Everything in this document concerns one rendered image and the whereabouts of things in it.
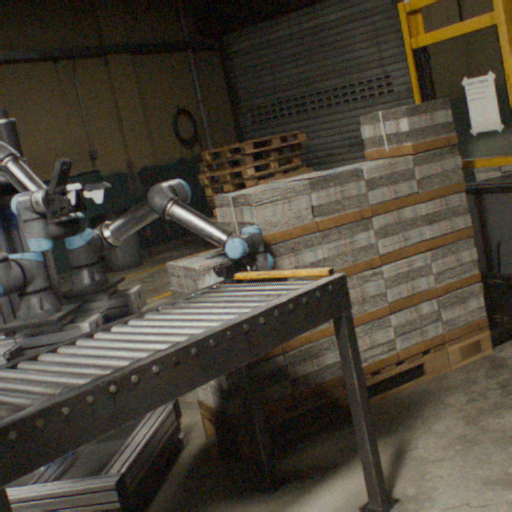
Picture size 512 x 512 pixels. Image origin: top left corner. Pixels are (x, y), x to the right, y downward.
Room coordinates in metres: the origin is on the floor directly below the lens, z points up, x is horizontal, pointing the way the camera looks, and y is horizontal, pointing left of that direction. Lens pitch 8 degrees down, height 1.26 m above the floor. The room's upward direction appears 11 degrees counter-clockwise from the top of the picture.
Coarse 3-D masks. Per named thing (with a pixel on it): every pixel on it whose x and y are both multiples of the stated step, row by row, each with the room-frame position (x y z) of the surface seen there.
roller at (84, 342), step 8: (80, 344) 2.22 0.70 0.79; (88, 344) 2.20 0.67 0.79; (96, 344) 2.17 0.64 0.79; (104, 344) 2.15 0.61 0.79; (112, 344) 2.12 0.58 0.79; (120, 344) 2.10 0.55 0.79; (128, 344) 2.08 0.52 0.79; (136, 344) 2.05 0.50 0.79; (144, 344) 2.03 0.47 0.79; (152, 344) 2.01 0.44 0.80; (160, 344) 1.99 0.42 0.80; (168, 344) 1.97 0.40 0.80
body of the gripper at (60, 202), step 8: (48, 192) 2.39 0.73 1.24; (56, 192) 2.35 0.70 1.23; (64, 192) 2.32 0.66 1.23; (80, 192) 2.36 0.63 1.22; (48, 200) 2.38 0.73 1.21; (56, 200) 2.34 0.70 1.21; (64, 200) 2.33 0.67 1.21; (80, 200) 2.35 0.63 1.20; (48, 208) 2.38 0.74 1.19; (56, 208) 2.36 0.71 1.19; (64, 208) 2.33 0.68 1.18; (72, 208) 2.32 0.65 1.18; (80, 208) 2.36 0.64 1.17
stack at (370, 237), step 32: (352, 224) 3.43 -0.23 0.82; (384, 224) 3.52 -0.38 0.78; (416, 224) 3.61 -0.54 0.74; (192, 256) 3.39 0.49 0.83; (224, 256) 3.20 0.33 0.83; (288, 256) 3.27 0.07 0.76; (320, 256) 3.34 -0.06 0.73; (352, 256) 3.41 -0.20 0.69; (416, 256) 3.59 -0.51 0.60; (192, 288) 3.16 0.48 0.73; (352, 288) 3.39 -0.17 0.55; (384, 288) 3.48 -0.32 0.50; (416, 288) 3.57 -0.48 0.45; (384, 320) 3.46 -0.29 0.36; (416, 320) 3.55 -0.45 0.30; (288, 352) 3.22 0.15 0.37; (320, 352) 3.28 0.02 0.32; (384, 352) 3.45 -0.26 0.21; (224, 384) 3.07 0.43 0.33; (288, 384) 3.19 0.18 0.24; (416, 384) 3.52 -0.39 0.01; (288, 416) 3.17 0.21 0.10; (224, 448) 3.20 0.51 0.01
